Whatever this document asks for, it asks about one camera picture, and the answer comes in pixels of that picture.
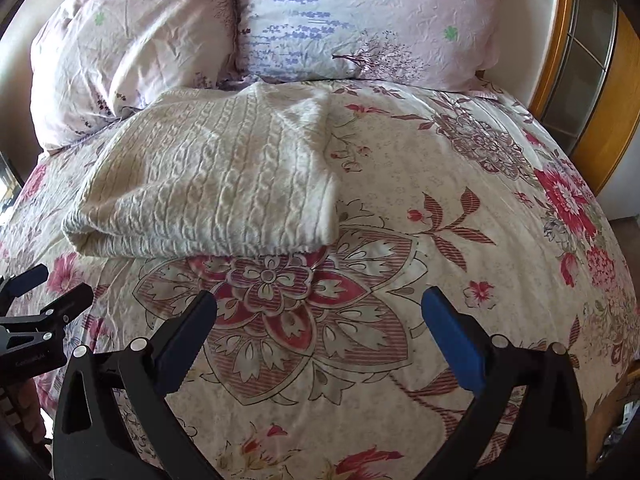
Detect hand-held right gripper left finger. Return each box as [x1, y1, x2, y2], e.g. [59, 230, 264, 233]
[52, 290, 236, 480]

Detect person's left hand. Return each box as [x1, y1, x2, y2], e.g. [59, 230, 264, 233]
[0, 376, 53, 461]

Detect wooden headboard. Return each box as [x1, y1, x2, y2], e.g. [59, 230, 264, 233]
[527, 0, 640, 196]

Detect pillow with blue lavender print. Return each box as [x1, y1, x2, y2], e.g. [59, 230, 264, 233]
[235, 0, 503, 92]

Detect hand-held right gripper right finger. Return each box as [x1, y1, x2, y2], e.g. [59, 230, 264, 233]
[421, 287, 587, 480]

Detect floral bed cover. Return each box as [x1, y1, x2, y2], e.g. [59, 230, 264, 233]
[0, 77, 633, 480]

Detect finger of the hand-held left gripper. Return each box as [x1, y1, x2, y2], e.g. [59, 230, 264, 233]
[25, 282, 94, 326]
[0, 265, 49, 306]

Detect cream cable-knit sweater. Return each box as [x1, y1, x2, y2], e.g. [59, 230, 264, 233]
[61, 81, 341, 259]

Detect pale pink floral pillow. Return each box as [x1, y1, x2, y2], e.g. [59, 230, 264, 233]
[30, 0, 238, 153]

